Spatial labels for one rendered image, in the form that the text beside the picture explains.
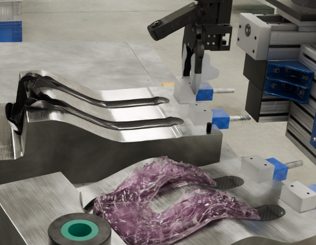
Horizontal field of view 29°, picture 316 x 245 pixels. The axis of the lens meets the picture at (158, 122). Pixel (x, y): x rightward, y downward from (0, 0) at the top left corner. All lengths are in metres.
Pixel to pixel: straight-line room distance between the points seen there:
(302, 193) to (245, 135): 2.29
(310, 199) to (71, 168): 0.43
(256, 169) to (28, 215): 0.43
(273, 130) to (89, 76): 1.91
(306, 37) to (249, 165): 0.61
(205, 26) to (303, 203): 0.43
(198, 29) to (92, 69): 0.56
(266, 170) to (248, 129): 2.30
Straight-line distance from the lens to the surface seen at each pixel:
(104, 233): 0.78
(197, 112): 1.21
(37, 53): 1.87
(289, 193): 1.06
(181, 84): 1.30
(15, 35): 4.41
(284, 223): 1.01
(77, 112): 1.19
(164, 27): 1.25
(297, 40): 1.64
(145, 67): 1.78
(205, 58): 1.28
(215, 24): 1.28
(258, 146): 3.23
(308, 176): 3.02
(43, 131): 1.11
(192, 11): 1.25
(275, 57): 1.63
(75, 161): 1.14
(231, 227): 0.90
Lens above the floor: 1.39
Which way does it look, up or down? 24 degrees down
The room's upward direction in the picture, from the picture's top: 5 degrees clockwise
